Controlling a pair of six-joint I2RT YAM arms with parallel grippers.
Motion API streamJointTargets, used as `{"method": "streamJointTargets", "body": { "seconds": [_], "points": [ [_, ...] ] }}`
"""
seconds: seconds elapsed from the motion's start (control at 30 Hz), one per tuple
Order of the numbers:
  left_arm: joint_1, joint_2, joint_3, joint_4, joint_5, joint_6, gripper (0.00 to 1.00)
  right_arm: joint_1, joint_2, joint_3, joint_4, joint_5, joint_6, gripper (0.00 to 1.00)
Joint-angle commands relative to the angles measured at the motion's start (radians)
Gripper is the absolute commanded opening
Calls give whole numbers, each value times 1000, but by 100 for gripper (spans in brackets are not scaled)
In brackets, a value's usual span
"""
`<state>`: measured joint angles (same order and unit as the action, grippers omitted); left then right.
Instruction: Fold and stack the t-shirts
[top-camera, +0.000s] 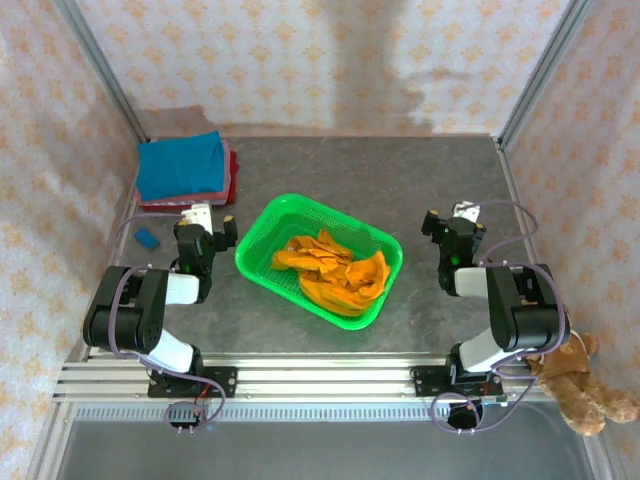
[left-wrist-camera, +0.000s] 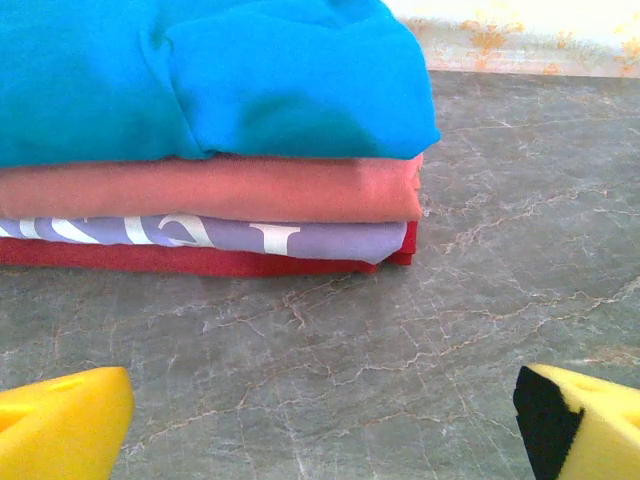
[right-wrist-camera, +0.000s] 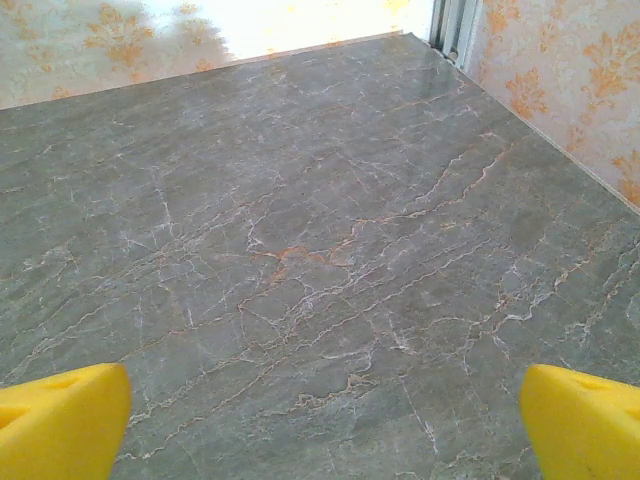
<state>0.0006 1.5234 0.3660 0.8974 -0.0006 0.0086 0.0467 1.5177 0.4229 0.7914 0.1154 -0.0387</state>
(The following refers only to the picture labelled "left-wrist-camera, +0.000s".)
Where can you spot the folded blue t-shirt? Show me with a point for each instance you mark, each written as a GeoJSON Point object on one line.
{"type": "Point", "coordinates": [215, 80]}

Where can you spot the folded lavender t-shirt white print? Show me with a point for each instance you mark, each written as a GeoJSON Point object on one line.
{"type": "Point", "coordinates": [340, 242]}

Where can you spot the stack of folded clothes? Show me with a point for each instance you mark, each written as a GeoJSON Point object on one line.
{"type": "Point", "coordinates": [225, 187]}

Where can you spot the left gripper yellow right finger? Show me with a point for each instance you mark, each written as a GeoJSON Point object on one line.
{"type": "Point", "coordinates": [595, 430]}

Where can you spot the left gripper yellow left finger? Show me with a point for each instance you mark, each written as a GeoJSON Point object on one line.
{"type": "Point", "coordinates": [65, 425]}

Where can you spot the folded red t-shirt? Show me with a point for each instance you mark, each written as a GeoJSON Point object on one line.
{"type": "Point", "coordinates": [150, 257]}

